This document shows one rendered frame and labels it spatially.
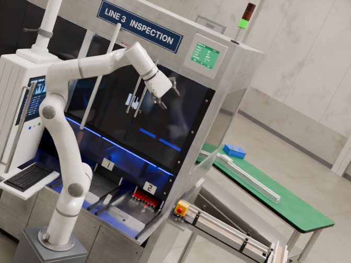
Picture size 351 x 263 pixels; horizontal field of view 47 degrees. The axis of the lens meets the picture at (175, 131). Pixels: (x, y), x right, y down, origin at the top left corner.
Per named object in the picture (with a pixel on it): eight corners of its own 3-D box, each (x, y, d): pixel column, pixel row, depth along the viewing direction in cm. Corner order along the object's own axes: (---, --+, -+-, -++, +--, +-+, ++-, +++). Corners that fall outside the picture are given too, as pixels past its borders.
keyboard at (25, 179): (36, 163, 286) (37, 160, 286) (54, 171, 285) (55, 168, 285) (2, 182, 248) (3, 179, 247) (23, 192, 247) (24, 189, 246)
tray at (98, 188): (91, 169, 294) (93, 165, 293) (121, 187, 288) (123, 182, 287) (64, 182, 262) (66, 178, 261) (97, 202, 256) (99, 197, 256)
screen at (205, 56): (183, 65, 252) (196, 33, 246) (213, 80, 247) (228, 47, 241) (182, 65, 251) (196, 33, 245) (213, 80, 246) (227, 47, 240)
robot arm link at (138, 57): (139, 72, 191) (140, 78, 182) (122, 49, 185) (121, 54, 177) (154, 61, 189) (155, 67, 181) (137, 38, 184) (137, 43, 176)
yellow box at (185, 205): (177, 207, 275) (181, 199, 273) (186, 213, 274) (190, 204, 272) (173, 211, 268) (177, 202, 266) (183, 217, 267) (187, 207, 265)
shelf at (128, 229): (84, 169, 296) (85, 166, 295) (167, 216, 280) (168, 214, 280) (44, 187, 251) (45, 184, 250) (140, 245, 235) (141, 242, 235)
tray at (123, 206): (131, 192, 286) (132, 188, 286) (162, 211, 281) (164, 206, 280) (108, 208, 255) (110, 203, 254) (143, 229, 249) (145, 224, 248)
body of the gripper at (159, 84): (154, 67, 191) (167, 85, 195) (139, 81, 188) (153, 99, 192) (161, 66, 184) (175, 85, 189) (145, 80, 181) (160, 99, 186)
